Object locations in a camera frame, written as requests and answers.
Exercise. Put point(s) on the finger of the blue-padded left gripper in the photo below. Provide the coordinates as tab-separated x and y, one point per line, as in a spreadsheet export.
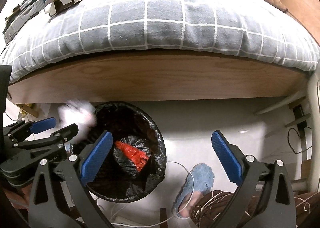
43	125
67	133

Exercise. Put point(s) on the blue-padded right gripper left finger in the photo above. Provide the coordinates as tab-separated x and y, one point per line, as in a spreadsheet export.
93	156

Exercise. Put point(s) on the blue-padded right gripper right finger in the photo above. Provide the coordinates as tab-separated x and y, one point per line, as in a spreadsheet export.
230	157

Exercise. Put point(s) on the white paper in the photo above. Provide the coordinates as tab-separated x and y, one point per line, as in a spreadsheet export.
78	112

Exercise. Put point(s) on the red plastic bag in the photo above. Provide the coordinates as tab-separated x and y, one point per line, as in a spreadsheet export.
138	157

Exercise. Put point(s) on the black-lined trash bin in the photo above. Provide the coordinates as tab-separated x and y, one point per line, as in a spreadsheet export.
118	180

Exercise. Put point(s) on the blue fuzzy slipper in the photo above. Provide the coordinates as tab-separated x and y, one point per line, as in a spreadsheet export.
197	184

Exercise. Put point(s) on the grey hard-shell suitcase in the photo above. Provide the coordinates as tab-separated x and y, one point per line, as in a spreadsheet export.
15	25

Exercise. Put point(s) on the grey checked bed sheet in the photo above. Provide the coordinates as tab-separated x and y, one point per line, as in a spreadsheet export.
245	28

